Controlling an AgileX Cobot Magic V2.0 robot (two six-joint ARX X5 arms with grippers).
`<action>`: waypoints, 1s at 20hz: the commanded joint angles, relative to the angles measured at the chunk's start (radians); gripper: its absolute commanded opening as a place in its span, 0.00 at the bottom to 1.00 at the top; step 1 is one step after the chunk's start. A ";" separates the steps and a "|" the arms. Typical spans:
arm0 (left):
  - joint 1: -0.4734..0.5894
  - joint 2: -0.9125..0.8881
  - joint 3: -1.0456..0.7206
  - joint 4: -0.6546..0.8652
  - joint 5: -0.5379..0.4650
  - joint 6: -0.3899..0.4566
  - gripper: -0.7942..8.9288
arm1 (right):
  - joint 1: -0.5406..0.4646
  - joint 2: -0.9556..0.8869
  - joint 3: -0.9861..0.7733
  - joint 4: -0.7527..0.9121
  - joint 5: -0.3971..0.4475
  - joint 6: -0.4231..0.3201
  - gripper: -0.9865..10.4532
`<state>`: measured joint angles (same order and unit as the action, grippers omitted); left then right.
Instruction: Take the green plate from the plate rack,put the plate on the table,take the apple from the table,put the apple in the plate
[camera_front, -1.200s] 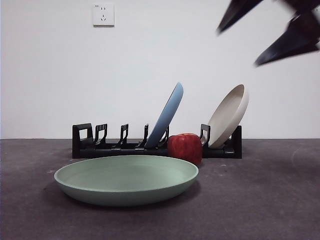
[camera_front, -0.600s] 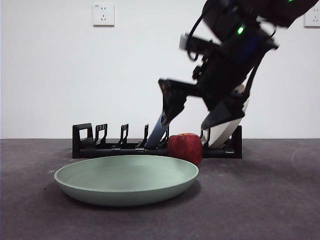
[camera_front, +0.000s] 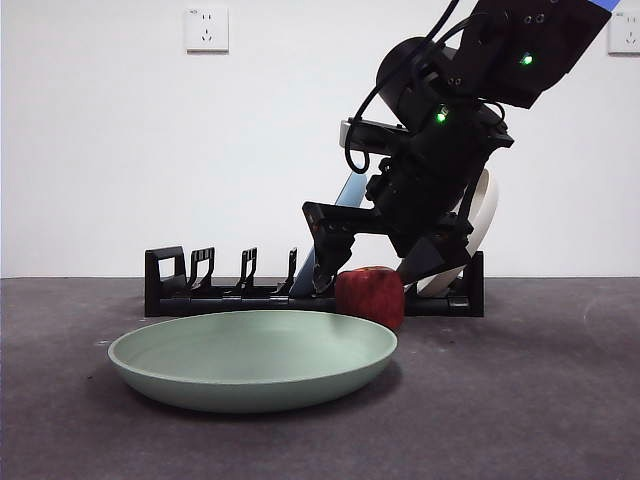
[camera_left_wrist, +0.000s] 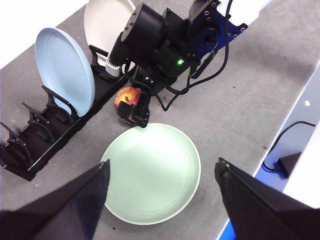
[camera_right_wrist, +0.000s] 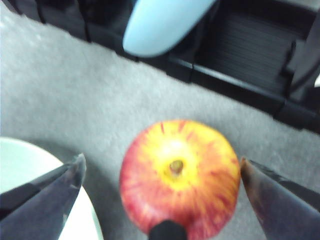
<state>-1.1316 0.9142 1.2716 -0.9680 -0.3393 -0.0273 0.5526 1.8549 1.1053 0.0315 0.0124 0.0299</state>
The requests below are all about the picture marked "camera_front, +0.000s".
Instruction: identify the red apple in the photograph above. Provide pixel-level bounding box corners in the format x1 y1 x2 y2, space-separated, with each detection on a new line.
334 267 405 331

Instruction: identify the green plate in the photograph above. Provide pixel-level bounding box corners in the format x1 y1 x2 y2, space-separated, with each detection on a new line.
107 309 399 414

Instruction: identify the blue plate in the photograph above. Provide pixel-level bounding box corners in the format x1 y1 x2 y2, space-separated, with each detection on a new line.
291 171 372 297

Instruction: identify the beige plate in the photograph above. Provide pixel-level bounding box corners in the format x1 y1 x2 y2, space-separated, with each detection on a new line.
416 168 500 296

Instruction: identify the black plate rack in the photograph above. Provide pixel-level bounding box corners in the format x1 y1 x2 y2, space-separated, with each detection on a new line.
144 246 485 318

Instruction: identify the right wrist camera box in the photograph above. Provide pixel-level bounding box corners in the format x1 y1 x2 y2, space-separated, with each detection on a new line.
337 117 409 154

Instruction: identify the black cable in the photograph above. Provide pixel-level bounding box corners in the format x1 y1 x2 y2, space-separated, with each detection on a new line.
343 0 462 174

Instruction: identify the white wall socket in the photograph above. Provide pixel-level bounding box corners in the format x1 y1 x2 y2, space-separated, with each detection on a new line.
185 7 231 55
606 10 640 57

